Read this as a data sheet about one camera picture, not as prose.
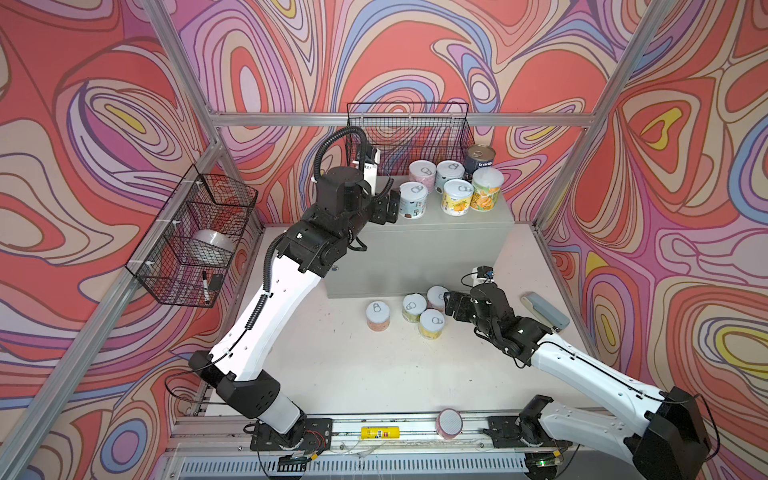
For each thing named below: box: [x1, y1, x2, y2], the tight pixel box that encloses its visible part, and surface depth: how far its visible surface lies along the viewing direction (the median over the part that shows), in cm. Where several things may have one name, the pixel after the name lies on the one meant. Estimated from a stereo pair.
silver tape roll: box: [181, 229, 237, 268], surface depth 74 cm
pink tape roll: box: [435, 408, 463, 440], surface depth 72 cm
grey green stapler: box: [520, 292, 570, 329], surface depth 93 cm
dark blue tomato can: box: [465, 145, 496, 174], surface depth 76 cm
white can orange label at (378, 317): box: [366, 300, 391, 333], surface depth 92 cm
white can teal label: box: [399, 181, 428, 219], surface depth 73 cm
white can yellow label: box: [418, 308, 445, 340], surface depth 90 cm
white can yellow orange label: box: [441, 178, 474, 217], surface depth 75 cm
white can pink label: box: [409, 160, 437, 193], surface depth 80 cm
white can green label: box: [402, 292, 427, 324], surface depth 93 cm
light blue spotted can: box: [435, 160, 465, 194], surface depth 80 cm
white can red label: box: [426, 284, 449, 313], surface depth 95 cm
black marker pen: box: [202, 270, 210, 303], surface depth 74 cm
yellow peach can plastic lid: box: [470, 166, 505, 213], surface depth 74 cm
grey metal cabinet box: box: [324, 182, 514, 299], surface depth 86 cm
